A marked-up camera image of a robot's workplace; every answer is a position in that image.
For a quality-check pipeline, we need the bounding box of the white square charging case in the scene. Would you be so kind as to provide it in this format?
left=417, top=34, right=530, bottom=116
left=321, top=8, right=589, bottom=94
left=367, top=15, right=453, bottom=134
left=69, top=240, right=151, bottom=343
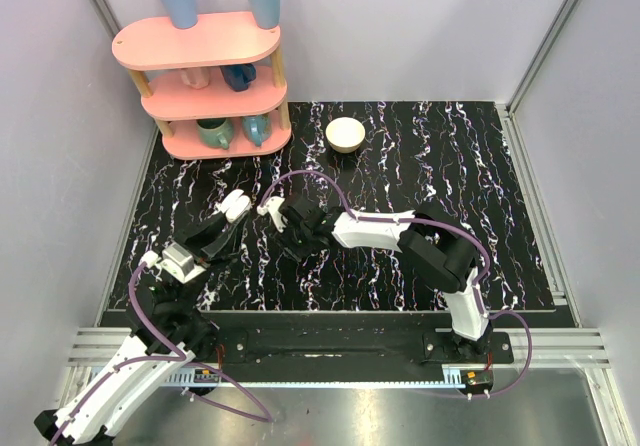
left=218, top=189, right=251, bottom=223

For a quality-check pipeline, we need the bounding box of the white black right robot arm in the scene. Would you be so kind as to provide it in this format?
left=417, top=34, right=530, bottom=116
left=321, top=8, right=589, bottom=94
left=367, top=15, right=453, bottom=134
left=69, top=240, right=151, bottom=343
left=266, top=194, right=492, bottom=363

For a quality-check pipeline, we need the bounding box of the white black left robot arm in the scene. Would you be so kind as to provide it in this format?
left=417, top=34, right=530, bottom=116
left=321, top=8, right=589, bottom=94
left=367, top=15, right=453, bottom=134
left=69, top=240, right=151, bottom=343
left=34, top=211, right=246, bottom=445

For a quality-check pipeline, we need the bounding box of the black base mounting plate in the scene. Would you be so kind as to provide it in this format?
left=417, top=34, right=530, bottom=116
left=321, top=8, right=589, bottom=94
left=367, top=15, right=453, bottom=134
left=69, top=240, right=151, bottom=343
left=205, top=311, right=514, bottom=366

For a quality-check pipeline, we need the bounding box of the green ceramic mug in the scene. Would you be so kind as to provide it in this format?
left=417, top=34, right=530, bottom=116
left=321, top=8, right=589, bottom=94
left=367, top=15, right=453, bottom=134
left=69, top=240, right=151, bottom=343
left=196, top=118, right=234, bottom=150

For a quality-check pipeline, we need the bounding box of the cream white bowl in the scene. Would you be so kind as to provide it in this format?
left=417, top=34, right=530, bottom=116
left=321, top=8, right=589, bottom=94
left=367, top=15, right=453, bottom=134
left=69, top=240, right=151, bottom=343
left=325, top=117, right=365, bottom=154

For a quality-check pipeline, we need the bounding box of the blue butterfly mug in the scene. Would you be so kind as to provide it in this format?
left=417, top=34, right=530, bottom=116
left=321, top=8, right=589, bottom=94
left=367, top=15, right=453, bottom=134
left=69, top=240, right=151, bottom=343
left=242, top=114, right=272, bottom=147

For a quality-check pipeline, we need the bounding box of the pink three-tier shelf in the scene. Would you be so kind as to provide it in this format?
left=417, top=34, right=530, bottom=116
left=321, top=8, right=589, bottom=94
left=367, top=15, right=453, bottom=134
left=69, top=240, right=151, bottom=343
left=112, top=11, right=291, bottom=161

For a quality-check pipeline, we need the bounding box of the pink mug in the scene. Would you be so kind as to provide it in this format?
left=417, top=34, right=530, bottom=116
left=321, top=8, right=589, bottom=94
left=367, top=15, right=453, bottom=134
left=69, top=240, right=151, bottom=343
left=180, top=67, right=210, bottom=90

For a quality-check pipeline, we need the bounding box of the dark blue mug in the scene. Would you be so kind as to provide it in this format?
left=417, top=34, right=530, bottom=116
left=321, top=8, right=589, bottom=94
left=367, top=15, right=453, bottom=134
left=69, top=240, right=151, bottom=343
left=220, top=63, right=257, bottom=92

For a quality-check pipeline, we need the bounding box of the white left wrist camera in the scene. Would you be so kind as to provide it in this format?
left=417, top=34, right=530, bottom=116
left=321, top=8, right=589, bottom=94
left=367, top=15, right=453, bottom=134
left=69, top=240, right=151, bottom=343
left=140, top=242, right=205, bottom=284

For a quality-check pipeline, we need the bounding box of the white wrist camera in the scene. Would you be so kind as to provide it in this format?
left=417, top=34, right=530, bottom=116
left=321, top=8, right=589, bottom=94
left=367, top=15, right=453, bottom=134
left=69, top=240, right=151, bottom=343
left=257, top=196, right=286, bottom=233
left=140, top=242, right=205, bottom=284

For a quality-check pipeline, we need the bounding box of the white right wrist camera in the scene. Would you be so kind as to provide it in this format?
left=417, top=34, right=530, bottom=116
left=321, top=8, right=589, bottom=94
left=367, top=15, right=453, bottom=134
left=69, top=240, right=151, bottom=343
left=257, top=196, right=286, bottom=233

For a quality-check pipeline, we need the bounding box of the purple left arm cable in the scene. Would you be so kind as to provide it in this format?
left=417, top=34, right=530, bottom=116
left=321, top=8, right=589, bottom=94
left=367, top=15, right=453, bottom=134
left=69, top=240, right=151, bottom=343
left=49, top=263, right=274, bottom=446

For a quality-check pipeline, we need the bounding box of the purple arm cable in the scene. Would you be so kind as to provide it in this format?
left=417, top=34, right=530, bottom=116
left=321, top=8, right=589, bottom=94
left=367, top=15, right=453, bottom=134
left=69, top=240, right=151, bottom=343
left=262, top=169, right=494, bottom=317
left=49, top=263, right=274, bottom=446

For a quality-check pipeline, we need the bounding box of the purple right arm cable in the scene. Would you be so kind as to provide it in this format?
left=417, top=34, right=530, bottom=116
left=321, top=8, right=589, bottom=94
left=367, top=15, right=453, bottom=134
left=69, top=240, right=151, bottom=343
left=262, top=169, right=494, bottom=317

